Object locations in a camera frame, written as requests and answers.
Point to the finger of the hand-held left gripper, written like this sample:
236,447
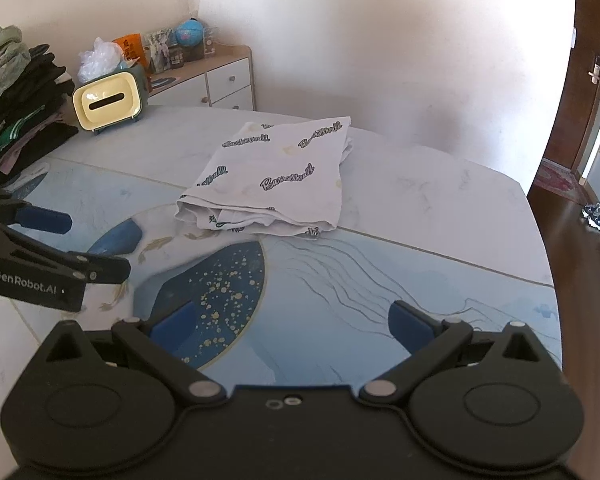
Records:
45,221
105,270

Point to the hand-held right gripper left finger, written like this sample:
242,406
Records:
172,326

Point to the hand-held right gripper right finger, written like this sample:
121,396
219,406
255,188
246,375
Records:
409,330

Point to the white printed garment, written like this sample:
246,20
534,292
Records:
280,175

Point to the stack of folded clothes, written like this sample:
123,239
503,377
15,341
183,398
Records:
25,85

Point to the yellow tissue box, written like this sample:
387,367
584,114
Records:
130,110

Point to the clear plastic bag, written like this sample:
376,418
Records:
97,60

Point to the orange bag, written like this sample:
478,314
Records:
132,47

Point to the red doormat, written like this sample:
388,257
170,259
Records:
555,180

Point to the dark jar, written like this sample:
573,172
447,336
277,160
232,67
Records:
176,56

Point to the pair of dark sneakers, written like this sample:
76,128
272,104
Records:
596,217

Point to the white wooden sideboard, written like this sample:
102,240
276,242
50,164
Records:
225,85

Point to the blue globe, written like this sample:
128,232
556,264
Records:
189,32

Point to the brown wooden door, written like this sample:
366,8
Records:
580,85

